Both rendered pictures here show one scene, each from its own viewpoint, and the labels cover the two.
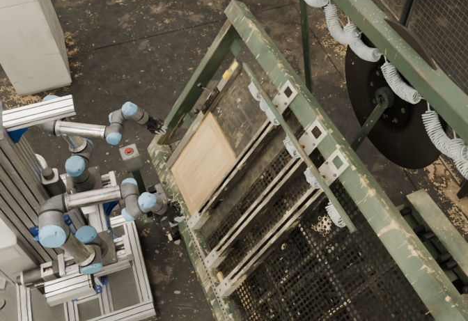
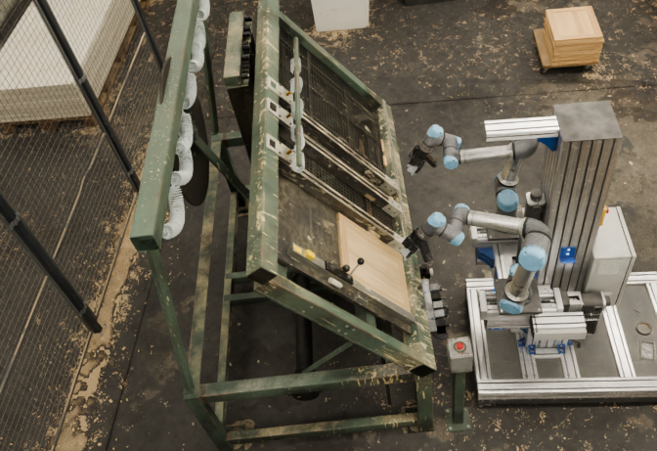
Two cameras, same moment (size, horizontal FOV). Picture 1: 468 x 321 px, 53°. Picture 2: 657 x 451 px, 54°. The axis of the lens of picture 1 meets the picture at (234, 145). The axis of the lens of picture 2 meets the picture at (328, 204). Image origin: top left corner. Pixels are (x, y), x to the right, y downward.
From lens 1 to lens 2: 3.87 m
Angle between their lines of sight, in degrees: 76
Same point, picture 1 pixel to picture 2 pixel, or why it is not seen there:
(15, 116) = (544, 122)
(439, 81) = (177, 48)
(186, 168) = (392, 289)
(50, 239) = not seen: hidden behind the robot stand
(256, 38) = (266, 202)
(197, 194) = (389, 258)
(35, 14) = not seen: outside the picture
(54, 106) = (503, 125)
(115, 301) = not seen: hidden behind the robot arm
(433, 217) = (233, 62)
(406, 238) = (266, 34)
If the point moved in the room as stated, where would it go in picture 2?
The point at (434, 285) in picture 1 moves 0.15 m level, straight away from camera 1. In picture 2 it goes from (269, 18) to (246, 25)
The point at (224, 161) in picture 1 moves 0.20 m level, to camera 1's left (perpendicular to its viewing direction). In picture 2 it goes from (350, 231) to (384, 238)
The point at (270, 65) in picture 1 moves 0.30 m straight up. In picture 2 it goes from (271, 174) to (257, 127)
